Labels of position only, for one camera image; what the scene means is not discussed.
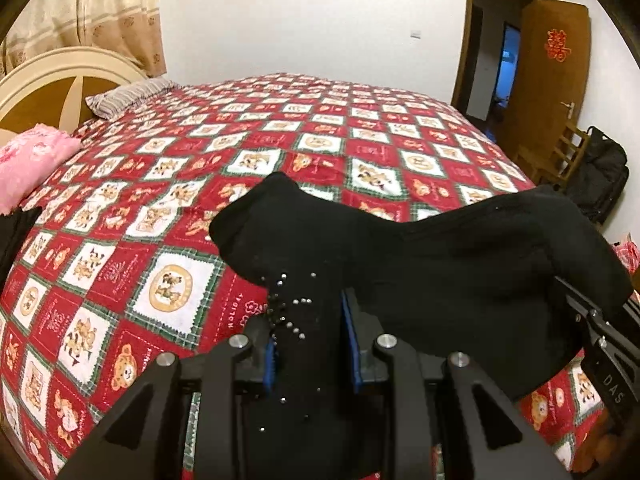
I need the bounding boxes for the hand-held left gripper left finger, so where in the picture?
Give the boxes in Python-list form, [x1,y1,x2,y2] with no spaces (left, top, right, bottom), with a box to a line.
[57,315,279,480]

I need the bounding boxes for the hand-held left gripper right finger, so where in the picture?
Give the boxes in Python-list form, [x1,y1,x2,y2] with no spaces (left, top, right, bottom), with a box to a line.
[340,287,571,480]

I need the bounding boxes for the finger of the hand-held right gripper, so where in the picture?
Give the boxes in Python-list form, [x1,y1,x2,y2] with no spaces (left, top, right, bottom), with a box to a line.
[552,274,608,353]

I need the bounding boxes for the black pants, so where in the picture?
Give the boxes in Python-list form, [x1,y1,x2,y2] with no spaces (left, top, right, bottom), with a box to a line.
[209,171,635,480]

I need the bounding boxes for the red checked cloth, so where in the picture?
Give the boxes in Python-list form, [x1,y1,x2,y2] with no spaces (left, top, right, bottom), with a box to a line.
[611,232,640,273]

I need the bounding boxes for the black bag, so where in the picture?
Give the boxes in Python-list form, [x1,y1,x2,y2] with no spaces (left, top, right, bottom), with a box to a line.
[565,126,630,223]

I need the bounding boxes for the wooden chair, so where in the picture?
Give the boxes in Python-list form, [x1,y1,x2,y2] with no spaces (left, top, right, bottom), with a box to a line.
[517,120,593,192]

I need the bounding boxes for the red checked printed blanket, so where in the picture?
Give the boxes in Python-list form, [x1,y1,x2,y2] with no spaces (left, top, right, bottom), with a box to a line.
[0,74,608,480]

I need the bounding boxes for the brown wooden door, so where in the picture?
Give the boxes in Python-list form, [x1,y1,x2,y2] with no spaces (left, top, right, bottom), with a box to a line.
[495,0,592,181]

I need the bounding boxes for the red paper door decoration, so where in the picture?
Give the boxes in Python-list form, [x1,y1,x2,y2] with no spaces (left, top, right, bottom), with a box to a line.
[546,27,572,62]

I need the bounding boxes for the folded black cloth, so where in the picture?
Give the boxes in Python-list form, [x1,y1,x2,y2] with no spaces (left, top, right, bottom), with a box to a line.
[0,206,43,288]

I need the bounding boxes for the grey striped pillow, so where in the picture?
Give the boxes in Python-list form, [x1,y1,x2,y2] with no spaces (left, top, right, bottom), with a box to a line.
[85,77,182,121]

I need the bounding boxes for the pink pillow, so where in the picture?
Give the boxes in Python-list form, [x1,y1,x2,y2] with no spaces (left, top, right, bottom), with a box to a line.
[0,127,83,213]

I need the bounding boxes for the cream wooden headboard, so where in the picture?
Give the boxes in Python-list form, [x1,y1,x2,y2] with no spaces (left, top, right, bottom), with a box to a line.
[0,46,148,148]

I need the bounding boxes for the beige patterned curtain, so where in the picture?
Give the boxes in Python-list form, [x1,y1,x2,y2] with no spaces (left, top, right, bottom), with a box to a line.
[0,0,167,77]

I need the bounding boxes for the dark wooden door frame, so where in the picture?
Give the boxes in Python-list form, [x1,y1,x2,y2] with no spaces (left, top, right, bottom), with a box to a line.
[451,0,538,121]

